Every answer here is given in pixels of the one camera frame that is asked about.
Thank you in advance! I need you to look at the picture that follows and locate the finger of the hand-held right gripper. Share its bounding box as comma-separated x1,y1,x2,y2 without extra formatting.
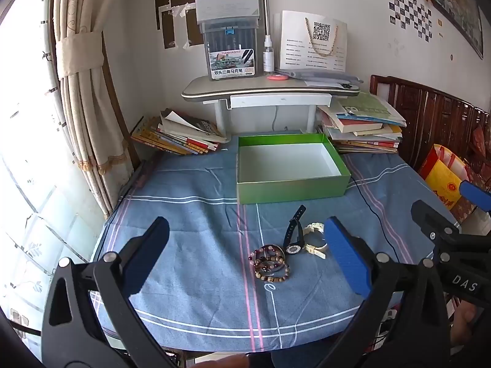
459,179,491,213
411,199,461,244

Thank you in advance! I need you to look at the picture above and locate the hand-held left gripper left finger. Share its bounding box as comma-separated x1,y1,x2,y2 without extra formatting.
41,217,181,368

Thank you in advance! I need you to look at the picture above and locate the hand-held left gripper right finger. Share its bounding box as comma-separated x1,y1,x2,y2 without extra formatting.
307,216,451,368

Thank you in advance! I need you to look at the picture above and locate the white wrist watch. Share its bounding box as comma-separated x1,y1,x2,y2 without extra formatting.
302,221,330,260

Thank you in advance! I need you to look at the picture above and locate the black wrist watch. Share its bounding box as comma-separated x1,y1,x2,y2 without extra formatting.
283,205,307,256

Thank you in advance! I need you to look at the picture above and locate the brown wooden bead bracelet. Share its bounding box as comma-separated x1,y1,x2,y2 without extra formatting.
260,264,291,283

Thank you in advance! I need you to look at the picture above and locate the green cardboard box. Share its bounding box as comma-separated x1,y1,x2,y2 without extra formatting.
236,133,351,205

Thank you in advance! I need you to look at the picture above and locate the person's right hand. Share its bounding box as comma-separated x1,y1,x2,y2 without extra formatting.
450,298,491,349

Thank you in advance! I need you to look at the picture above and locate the yellow red gift bag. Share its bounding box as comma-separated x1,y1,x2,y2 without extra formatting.
418,144,471,211

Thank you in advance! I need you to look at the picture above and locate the blue plaid tablecloth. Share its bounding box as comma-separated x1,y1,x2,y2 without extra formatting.
90,132,461,353

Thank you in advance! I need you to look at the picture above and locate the dark wooden headboard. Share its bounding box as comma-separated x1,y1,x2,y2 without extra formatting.
370,75,491,204

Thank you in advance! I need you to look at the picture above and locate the flat stack of books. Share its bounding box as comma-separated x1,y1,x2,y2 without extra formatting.
316,92,407,155

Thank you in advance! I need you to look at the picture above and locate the slanted stack of colourful books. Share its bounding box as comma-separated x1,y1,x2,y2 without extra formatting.
130,108,228,156

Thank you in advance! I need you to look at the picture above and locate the window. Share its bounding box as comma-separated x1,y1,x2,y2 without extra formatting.
0,0,112,353

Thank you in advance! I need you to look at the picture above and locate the beige patterned curtain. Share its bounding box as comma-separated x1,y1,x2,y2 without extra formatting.
50,0,136,215

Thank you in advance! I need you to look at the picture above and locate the grey document folder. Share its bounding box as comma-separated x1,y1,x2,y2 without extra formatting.
274,68,363,87

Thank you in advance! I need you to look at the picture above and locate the grey desktop riser shelf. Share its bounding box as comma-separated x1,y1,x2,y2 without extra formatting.
181,75,361,142

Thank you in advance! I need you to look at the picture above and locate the small spray bottle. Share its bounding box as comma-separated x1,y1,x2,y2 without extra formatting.
263,35,276,74

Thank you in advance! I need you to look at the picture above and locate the beige curtain tie-back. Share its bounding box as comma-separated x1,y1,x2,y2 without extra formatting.
57,31,107,80

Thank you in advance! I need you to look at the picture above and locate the clear marker pen case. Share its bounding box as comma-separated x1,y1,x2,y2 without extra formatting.
199,18,260,81

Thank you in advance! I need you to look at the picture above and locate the black cable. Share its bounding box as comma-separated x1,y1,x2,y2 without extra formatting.
345,169,421,267

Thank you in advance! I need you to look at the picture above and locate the framed wall picture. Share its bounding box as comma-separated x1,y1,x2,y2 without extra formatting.
407,0,485,60

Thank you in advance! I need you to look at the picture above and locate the checkered wall sticker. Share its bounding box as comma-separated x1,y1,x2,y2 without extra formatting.
387,0,434,43

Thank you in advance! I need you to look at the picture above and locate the white paper bag gold handle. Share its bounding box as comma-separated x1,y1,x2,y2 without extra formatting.
279,10,348,73

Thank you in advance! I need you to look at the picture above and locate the brown wall sticker pattern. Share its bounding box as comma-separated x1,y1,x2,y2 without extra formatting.
151,0,205,50

